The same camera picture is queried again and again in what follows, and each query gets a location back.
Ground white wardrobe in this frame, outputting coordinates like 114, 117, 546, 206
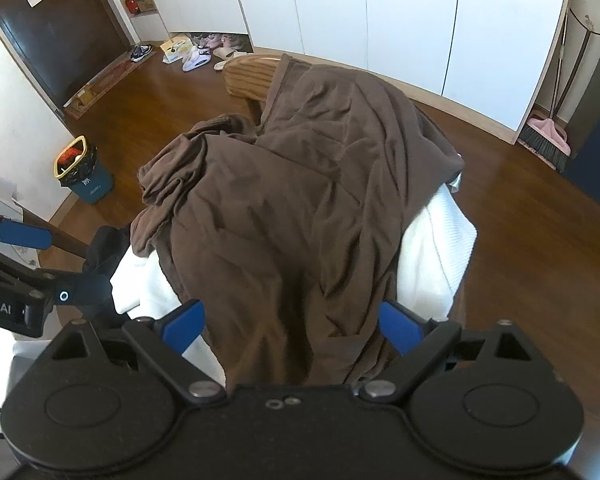
137, 0, 577, 147

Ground wooden chair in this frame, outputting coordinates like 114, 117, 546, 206
221, 53, 292, 122

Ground dark brown door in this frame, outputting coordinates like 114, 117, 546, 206
0, 0, 134, 109

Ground door mat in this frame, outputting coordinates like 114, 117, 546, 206
62, 54, 142, 122

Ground pink shoes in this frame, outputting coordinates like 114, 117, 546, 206
200, 33, 241, 49

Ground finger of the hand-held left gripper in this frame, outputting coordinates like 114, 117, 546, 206
0, 206, 54, 252
0, 244, 116, 318

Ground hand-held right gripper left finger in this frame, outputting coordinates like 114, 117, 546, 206
50, 299, 228, 406

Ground white towel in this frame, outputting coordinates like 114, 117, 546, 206
112, 172, 479, 389

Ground beige slippers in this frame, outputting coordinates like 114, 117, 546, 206
212, 48, 254, 72

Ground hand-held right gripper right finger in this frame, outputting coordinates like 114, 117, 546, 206
357, 300, 533, 403

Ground brown t-shirt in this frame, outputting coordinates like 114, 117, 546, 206
130, 52, 467, 387

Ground pink broom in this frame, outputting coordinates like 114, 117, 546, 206
517, 14, 572, 172

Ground teal trash bin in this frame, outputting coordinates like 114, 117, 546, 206
53, 135, 115, 206

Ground black cloth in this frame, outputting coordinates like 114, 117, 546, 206
82, 225, 134, 322

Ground white box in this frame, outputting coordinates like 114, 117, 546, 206
0, 172, 24, 221

